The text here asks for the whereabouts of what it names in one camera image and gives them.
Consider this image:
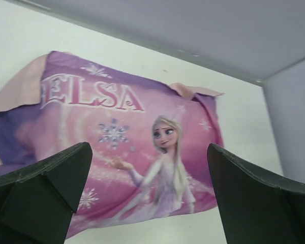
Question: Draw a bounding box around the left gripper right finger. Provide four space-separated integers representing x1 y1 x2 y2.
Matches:
207 144 305 244

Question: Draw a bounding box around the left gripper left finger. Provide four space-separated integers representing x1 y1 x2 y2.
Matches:
0 142 93 244

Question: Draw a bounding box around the pink pillowcase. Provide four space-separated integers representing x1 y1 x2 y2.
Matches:
0 51 223 237

